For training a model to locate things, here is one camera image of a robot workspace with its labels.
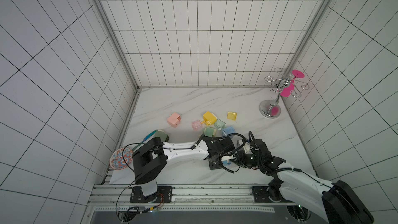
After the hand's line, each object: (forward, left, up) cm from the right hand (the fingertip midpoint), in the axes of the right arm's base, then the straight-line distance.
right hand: (228, 155), depth 82 cm
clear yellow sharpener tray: (+27, -4, -1) cm, 28 cm away
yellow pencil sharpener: (+23, +11, +1) cm, 25 cm away
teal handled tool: (+8, +50, -2) cm, 50 cm away
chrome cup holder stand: (+35, -32, -2) cm, 47 cm away
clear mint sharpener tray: (+21, +4, -2) cm, 22 cm away
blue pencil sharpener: (+13, 0, +5) cm, 14 cm away
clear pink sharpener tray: (+18, +19, -1) cm, 27 cm away
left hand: (-3, +10, 0) cm, 10 cm away
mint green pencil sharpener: (+13, +11, +1) cm, 17 cm away
